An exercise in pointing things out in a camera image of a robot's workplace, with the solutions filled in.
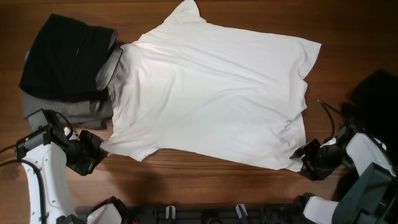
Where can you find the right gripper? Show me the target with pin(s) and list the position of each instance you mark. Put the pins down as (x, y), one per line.
(316, 173)

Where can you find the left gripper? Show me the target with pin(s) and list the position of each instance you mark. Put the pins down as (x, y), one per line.
(99, 154)

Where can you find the white t-shirt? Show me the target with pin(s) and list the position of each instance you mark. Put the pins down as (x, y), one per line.
(229, 93)

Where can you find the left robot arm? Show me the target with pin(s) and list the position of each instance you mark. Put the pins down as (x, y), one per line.
(45, 155)

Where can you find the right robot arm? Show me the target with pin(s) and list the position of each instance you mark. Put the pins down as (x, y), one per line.
(373, 196)

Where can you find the folded grey garment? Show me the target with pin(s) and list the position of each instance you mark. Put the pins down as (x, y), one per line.
(87, 114)

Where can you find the black garment at right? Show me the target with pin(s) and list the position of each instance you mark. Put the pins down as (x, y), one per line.
(374, 102)

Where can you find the folded black garment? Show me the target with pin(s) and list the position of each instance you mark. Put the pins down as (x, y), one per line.
(65, 60)

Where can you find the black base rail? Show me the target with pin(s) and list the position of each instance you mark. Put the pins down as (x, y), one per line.
(267, 214)

